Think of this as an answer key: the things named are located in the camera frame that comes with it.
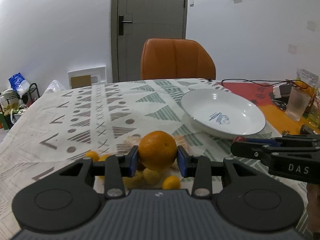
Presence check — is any large orange fruit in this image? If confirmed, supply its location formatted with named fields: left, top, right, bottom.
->
left=138, top=131, right=177, bottom=171

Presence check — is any red jujube fruit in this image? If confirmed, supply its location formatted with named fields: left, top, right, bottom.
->
left=233, top=136, right=247, bottom=142

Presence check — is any person right hand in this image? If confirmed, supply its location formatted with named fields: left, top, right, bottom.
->
left=306, top=184, right=320, bottom=233

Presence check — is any small orange kumquat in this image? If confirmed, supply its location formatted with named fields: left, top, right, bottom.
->
left=162, top=176, right=181, bottom=190

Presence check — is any small yellow kumquat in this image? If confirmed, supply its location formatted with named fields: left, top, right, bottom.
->
left=85, top=151, right=100, bottom=162

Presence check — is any white ceramic plate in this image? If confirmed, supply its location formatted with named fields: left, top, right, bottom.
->
left=181, top=88, right=266, bottom=140

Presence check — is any patterned white tablecloth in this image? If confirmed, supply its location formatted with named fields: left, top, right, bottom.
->
left=0, top=77, right=311, bottom=240

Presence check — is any frosted glass cup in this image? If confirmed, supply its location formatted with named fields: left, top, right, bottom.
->
left=285, top=87, right=311, bottom=121

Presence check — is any red orange table mat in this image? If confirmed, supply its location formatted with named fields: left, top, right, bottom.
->
left=221, top=81, right=311, bottom=135

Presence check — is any yellow snack pouch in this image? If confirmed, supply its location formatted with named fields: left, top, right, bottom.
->
left=295, top=68, right=319, bottom=98

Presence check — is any white power adapter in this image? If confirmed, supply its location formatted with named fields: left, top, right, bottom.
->
left=273, top=83, right=293, bottom=99

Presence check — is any white foam packaging board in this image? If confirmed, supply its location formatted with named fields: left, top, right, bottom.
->
left=68, top=67, right=107, bottom=88

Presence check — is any clear plastic bag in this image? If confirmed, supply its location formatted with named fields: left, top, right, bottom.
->
left=44, top=80, right=65, bottom=94

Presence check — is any orange leather chair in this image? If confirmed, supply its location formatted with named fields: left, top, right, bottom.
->
left=140, top=38, right=216, bottom=80

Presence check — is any blue plastic bag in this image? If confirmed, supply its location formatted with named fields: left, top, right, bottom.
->
left=9, top=73, right=30, bottom=97

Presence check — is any black metal rack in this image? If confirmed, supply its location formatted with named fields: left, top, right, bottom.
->
left=1, top=83, right=40, bottom=130

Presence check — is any grey door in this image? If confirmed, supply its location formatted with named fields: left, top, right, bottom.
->
left=110, top=0, right=187, bottom=82

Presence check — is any black cable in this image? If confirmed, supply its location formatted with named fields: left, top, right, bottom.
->
left=207, top=77, right=311, bottom=91

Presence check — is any black door handle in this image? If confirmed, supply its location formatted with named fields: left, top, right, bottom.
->
left=118, top=15, right=133, bottom=36

